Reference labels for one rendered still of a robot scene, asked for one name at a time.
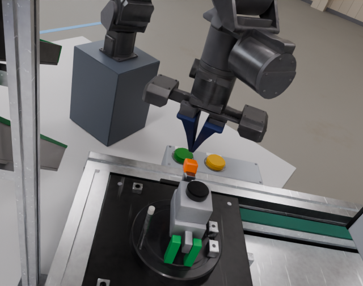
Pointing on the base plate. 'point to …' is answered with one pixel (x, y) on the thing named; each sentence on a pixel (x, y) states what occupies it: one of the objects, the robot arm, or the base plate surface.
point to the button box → (249, 176)
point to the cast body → (190, 212)
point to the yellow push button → (215, 162)
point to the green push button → (181, 154)
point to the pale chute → (58, 147)
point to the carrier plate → (118, 276)
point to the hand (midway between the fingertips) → (197, 133)
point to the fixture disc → (183, 277)
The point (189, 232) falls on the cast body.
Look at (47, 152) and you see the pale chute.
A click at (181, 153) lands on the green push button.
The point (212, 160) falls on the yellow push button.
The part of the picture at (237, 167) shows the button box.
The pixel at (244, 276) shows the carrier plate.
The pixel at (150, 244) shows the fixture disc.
